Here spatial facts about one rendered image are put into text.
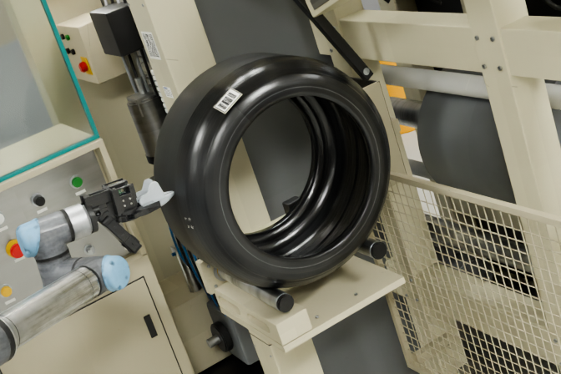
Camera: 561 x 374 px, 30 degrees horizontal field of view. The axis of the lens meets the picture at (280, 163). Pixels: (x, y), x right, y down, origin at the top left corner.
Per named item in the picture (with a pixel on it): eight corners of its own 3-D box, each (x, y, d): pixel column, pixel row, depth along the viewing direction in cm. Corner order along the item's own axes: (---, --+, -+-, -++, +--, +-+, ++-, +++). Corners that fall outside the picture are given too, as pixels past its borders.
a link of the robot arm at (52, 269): (78, 305, 225) (63, 258, 222) (41, 306, 231) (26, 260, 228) (102, 290, 231) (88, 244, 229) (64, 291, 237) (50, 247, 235)
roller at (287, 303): (221, 258, 277) (234, 265, 280) (212, 272, 277) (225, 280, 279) (284, 291, 247) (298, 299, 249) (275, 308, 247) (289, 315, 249)
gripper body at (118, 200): (136, 182, 233) (86, 200, 228) (146, 218, 235) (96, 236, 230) (124, 176, 239) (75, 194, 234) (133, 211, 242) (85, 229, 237)
